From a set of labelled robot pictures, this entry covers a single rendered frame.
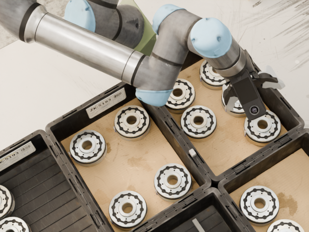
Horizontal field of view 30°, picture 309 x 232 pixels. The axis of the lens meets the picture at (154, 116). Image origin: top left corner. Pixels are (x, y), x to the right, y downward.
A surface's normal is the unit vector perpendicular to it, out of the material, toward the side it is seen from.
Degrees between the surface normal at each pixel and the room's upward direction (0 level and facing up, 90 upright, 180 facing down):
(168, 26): 40
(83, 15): 48
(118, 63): 33
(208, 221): 0
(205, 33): 22
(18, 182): 0
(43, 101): 0
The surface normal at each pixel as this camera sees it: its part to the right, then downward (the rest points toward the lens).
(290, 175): -0.07, -0.45
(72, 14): -0.66, 0.09
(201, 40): -0.43, -0.31
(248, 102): -0.22, 0.20
